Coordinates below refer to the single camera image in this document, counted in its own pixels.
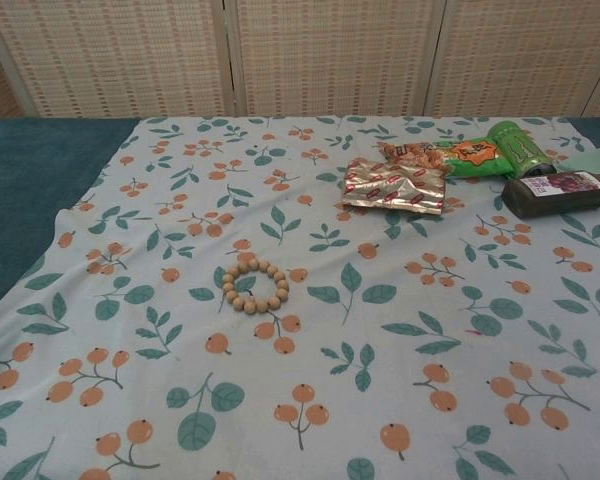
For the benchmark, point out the green and orange snack bag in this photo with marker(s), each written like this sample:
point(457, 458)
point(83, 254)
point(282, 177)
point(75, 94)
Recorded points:
point(467, 157)

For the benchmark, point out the teal felt table cover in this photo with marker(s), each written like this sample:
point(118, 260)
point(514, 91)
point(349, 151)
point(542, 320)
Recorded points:
point(35, 200)

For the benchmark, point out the green drink can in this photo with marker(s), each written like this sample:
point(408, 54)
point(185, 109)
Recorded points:
point(522, 147)

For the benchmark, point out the silver red snack packet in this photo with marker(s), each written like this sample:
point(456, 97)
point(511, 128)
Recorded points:
point(390, 190)

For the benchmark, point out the floral leaf and fruit tablecloth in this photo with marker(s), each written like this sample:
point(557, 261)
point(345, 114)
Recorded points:
point(330, 320)

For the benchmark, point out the woven bamboo folding screen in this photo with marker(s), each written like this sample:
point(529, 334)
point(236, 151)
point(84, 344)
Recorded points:
point(300, 55)

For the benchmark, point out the dark juice bottle white cap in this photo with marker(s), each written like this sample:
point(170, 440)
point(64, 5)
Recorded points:
point(550, 195)

